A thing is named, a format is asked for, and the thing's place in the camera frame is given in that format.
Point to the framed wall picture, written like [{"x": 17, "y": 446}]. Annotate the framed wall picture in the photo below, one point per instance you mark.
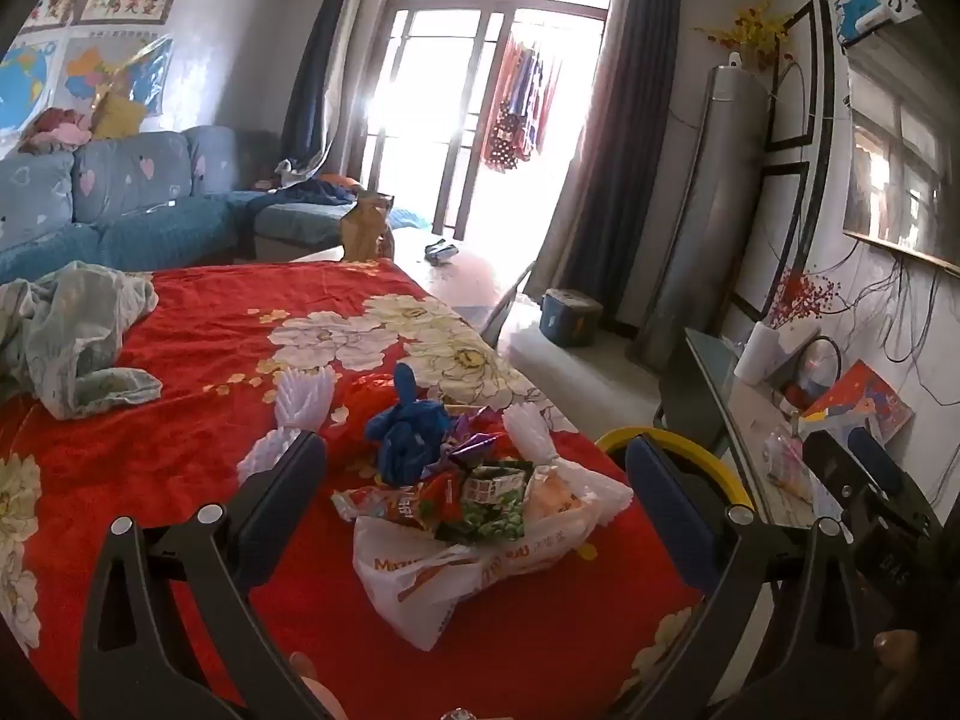
[
  {"x": 54, "y": 6},
  {"x": 127, "y": 1}
]

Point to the blue plastic bag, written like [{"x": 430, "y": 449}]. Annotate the blue plastic bag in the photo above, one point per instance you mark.
[{"x": 401, "y": 435}]

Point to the light green cloth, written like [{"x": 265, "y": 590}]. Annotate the light green cloth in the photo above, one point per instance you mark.
[{"x": 67, "y": 322}]

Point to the grey standing air conditioner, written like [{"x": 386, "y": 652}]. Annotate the grey standing air conditioner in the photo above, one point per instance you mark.
[{"x": 712, "y": 202}]

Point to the blue storage box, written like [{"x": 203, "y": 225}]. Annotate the blue storage box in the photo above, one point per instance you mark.
[{"x": 570, "y": 319}]

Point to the green snack packet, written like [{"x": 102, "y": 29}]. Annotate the green snack packet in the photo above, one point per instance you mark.
[{"x": 491, "y": 510}]

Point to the world map poster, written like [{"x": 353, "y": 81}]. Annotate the world map poster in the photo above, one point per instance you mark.
[{"x": 22, "y": 86}]

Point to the small blue object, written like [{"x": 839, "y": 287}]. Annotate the small blue object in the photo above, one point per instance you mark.
[{"x": 441, "y": 252}]

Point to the blue heart patterned sofa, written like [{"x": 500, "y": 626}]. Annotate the blue heart patterned sofa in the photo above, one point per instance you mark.
[{"x": 127, "y": 180}]

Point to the glass top television stand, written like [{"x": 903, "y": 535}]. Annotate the glass top television stand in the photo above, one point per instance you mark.
[{"x": 720, "y": 382}]

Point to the yellow artificial flowers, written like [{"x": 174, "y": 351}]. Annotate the yellow artificial flowers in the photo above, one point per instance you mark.
[{"x": 754, "y": 34}]

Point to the person's right hand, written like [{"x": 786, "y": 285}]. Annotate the person's right hand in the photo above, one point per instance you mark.
[{"x": 896, "y": 652}]

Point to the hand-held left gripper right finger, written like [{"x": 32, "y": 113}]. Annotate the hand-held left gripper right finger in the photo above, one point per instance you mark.
[{"x": 667, "y": 506}]

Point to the red illustrated book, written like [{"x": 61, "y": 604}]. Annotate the red illustrated book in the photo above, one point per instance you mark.
[{"x": 862, "y": 401}]

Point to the brown framed balcony door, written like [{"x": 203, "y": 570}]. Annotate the brown framed balcony door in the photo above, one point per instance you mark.
[{"x": 450, "y": 7}]

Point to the country map poster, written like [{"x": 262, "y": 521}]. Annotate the country map poster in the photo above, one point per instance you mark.
[{"x": 120, "y": 71}]

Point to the white ribbed vase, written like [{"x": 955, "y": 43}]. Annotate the white ribbed vase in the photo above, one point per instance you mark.
[{"x": 757, "y": 352}]

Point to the blue and white wall picture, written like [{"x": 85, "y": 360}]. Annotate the blue and white wall picture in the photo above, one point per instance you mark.
[{"x": 874, "y": 4}]

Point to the white plastic shopping bag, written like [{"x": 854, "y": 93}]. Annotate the white plastic shopping bag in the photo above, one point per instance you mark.
[{"x": 420, "y": 577}]

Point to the yellow pillow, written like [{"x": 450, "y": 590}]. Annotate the yellow pillow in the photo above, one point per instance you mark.
[{"x": 116, "y": 116}]

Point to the wall mounted television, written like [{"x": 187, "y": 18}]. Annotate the wall mounted television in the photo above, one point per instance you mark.
[{"x": 900, "y": 165}]

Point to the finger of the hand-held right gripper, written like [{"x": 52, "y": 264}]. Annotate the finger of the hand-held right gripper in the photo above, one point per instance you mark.
[
  {"x": 874, "y": 459},
  {"x": 892, "y": 562}
]

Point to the grey curtain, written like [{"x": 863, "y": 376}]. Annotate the grey curtain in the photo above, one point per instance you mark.
[{"x": 622, "y": 127}]

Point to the dark blue curtain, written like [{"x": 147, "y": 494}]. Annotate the dark blue curtain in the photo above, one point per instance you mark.
[{"x": 319, "y": 60}]

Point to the red snack packet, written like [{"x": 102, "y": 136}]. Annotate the red snack packet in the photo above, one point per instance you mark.
[{"x": 390, "y": 506}]

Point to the pile of clothes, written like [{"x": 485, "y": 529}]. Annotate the pile of clothes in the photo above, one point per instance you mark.
[{"x": 56, "y": 127}]

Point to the red floral blanket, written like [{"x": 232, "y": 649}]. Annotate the red floral blanket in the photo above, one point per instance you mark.
[{"x": 225, "y": 330}]

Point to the purple candy wrapper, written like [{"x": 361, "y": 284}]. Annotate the purple candy wrapper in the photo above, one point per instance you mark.
[{"x": 469, "y": 446}]

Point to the red berry branches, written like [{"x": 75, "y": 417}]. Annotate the red berry branches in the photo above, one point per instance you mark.
[{"x": 802, "y": 296}]

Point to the brown paper bag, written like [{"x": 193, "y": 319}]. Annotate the brown paper bag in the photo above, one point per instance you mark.
[{"x": 366, "y": 229}]

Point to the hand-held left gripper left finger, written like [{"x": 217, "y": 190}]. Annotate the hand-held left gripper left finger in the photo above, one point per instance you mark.
[{"x": 289, "y": 480}]

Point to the yellow rimmed black trash bin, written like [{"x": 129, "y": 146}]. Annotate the yellow rimmed black trash bin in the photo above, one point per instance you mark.
[{"x": 720, "y": 471}]

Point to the hanging laundry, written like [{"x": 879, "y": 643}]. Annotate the hanging laundry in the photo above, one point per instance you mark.
[{"x": 521, "y": 105}]

